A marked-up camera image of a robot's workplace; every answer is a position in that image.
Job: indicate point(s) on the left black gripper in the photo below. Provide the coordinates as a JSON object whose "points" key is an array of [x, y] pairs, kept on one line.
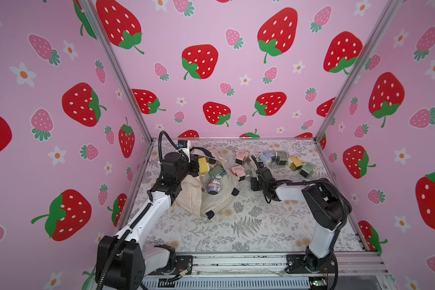
{"points": [[192, 163]]}

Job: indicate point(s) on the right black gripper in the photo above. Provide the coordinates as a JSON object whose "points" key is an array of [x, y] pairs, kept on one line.
{"points": [[258, 173]]}

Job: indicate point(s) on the light blue pencil sharpener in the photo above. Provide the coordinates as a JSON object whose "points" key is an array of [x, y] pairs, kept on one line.
{"points": [[267, 157]]}

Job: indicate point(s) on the pink pencil sharpener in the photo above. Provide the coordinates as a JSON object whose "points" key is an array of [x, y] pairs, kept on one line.
{"points": [[239, 171], [241, 157]]}

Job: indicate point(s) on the grey green pencil sharpener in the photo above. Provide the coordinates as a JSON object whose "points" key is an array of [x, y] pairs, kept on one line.
{"points": [[281, 158]]}

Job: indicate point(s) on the cream canvas tote bag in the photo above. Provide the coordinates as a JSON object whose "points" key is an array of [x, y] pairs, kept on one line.
{"points": [[193, 196]]}

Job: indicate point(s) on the yellow pencil sharpener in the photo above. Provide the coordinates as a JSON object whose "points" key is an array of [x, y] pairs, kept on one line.
{"points": [[295, 163], [204, 167]]}

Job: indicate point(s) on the purple pencil sharpener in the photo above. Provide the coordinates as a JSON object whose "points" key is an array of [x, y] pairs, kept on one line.
{"points": [[214, 187]]}

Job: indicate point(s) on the mint green pencil sharpener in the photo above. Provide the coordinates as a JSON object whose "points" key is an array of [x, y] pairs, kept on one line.
{"points": [[308, 169]]}

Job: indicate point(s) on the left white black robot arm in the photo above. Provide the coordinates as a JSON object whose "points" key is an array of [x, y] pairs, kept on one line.
{"points": [[120, 263]]}

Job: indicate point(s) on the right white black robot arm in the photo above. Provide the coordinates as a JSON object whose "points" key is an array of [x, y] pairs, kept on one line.
{"points": [[328, 206]]}

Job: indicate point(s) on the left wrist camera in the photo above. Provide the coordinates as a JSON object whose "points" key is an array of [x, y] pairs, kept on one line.
{"points": [[175, 156]]}

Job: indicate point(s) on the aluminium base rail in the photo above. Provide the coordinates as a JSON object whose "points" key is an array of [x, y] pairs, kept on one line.
{"points": [[274, 271]]}

